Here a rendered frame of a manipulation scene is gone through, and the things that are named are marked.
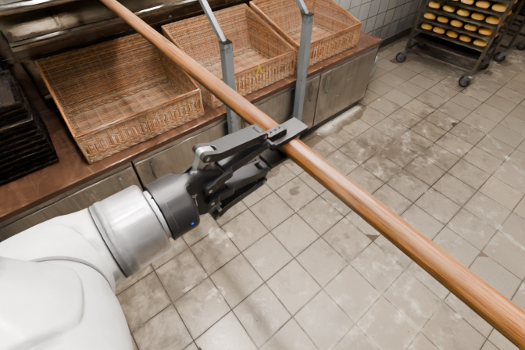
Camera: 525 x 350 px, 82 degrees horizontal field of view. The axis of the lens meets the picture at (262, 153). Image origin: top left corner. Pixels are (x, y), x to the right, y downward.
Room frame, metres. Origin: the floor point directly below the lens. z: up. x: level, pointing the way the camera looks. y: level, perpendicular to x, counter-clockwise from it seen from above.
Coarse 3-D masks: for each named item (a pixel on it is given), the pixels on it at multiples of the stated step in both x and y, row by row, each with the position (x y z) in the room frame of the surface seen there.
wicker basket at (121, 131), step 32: (96, 64) 1.33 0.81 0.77; (128, 64) 1.41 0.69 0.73; (160, 64) 1.50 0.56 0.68; (64, 96) 1.20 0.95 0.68; (96, 96) 1.27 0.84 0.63; (128, 96) 1.33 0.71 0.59; (160, 96) 1.33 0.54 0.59; (192, 96) 1.16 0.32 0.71; (96, 128) 0.90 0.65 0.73; (128, 128) 0.97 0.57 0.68; (160, 128) 1.04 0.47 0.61; (96, 160) 0.86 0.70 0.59
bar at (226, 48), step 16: (32, 0) 1.00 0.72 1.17; (48, 0) 1.02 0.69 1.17; (64, 0) 1.05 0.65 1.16; (208, 16) 1.26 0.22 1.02; (304, 16) 1.49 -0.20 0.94; (304, 32) 1.48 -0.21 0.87; (224, 48) 1.16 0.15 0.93; (304, 48) 1.47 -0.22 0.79; (224, 64) 1.17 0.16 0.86; (304, 64) 1.47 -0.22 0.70; (224, 80) 1.18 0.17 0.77; (304, 80) 1.48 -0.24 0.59; (304, 96) 1.49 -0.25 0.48
